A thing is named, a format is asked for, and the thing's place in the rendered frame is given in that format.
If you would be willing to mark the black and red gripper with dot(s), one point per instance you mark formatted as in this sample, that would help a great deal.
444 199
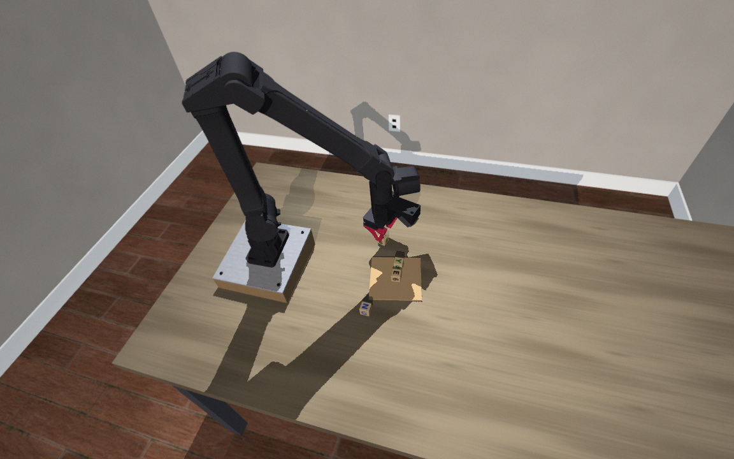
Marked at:
372 224

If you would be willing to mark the beige flat mat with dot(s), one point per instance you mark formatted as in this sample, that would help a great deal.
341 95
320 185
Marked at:
381 286

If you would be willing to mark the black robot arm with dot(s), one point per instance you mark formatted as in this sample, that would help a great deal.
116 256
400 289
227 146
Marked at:
245 85

